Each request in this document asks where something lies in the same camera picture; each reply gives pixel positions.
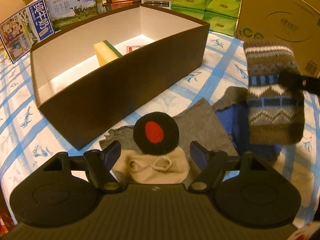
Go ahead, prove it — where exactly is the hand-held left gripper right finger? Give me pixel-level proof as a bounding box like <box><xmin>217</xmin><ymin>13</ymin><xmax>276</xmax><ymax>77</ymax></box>
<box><xmin>188</xmin><ymin>141</ymin><xmax>265</xmax><ymax>193</ymax></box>

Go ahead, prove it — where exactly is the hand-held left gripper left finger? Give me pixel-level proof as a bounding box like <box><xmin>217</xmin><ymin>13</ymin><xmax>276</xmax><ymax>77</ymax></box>
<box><xmin>46</xmin><ymin>140</ymin><xmax>123</xmax><ymax>194</ymax></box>

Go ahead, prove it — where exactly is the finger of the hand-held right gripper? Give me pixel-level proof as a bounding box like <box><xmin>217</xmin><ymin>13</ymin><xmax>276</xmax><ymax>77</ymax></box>
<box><xmin>279</xmin><ymin>71</ymin><xmax>320</xmax><ymax>94</ymax></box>

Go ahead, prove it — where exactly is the grey cloth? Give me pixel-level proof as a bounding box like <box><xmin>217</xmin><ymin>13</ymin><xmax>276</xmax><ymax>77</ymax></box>
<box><xmin>99</xmin><ymin>98</ymin><xmax>239</xmax><ymax>160</ymax></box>

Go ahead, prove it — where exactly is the black round red-centred knit patch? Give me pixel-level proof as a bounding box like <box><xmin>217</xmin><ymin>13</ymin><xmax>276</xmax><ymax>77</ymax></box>
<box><xmin>133</xmin><ymin>112</ymin><xmax>179</xmax><ymax>155</ymax></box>

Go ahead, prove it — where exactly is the beige drawstring pouch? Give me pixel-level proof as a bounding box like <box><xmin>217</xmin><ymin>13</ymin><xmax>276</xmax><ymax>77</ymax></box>
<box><xmin>111</xmin><ymin>146</ymin><xmax>189</xmax><ymax>184</ymax></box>

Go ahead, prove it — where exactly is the patterned knit sock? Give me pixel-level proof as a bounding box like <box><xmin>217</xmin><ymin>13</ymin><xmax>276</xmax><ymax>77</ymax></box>
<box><xmin>243</xmin><ymin>39</ymin><xmax>305</xmax><ymax>145</ymax></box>

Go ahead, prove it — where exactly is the blue fleece cloth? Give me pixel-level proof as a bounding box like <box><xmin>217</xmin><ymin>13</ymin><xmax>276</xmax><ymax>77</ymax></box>
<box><xmin>212</xmin><ymin>85</ymin><xmax>283</xmax><ymax>162</ymax></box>

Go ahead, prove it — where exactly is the brown cardboard storage box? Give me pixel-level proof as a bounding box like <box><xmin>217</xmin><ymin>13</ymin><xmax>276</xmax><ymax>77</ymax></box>
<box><xmin>30</xmin><ymin>4</ymin><xmax>210</xmax><ymax>150</ymax></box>

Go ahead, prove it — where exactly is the green and yellow sponge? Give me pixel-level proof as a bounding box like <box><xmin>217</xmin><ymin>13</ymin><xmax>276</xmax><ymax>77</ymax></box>
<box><xmin>94</xmin><ymin>40</ymin><xmax>123</xmax><ymax>67</ymax></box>

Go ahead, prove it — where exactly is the large brown cardboard box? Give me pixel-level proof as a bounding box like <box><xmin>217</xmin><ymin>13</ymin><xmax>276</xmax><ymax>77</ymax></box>
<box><xmin>235</xmin><ymin>0</ymin><xmax>320</xmax><ymax>78</ymax></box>

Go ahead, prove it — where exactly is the blue checked floral bedsheet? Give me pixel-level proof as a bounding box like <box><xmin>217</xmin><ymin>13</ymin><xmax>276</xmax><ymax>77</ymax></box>
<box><xmin>0</xmin><ymin>30</ymin><xmax>320</xmax><ymax>230</ymax></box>

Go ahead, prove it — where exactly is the stack of green tissue packs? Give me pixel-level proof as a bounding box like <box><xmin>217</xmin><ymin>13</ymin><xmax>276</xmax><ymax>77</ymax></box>
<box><xmin>171</xmin><ymin>0</ymin><xmax>244</xmax><ymax>37</ymax></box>

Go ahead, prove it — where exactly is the red checked cloth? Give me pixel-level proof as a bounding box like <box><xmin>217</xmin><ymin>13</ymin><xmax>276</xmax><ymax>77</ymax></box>
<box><xmin>0</xmin><ymin>209</ymin><xmax>14</xmax><ymax>232</ymax></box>

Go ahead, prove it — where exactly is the milk gift box with cow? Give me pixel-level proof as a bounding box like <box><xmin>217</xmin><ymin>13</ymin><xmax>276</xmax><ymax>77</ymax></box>
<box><xmin>46</xmin><ymin>0</ymin><xmax>100</xmax><ymax>32</ymax></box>

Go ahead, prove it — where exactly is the blue and white milk carton box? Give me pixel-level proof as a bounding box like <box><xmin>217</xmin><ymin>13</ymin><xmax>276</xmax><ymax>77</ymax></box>
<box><xmin>0</xmin><ymin>1</ymin><xmax>54</xmax><ymax>63</ymax></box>

